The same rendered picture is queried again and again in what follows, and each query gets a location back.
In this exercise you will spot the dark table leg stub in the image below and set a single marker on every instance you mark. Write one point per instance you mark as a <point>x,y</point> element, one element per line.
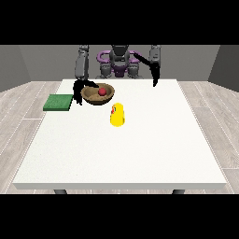
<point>178,191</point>
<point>60,191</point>

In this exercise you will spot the yellow cup with melon print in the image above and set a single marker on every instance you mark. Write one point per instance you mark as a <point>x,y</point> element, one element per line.
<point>117,115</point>

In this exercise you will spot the brown wooden bowl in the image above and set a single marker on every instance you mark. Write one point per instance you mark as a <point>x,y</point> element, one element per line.
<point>97,95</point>

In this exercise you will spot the green square pad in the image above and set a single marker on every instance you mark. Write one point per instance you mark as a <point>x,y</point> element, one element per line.
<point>58,102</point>

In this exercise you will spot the small red ball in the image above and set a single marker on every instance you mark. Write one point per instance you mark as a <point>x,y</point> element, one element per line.
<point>102,91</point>

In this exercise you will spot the grey robot trunk purple rings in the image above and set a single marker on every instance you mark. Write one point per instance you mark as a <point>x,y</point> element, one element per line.
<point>119,63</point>

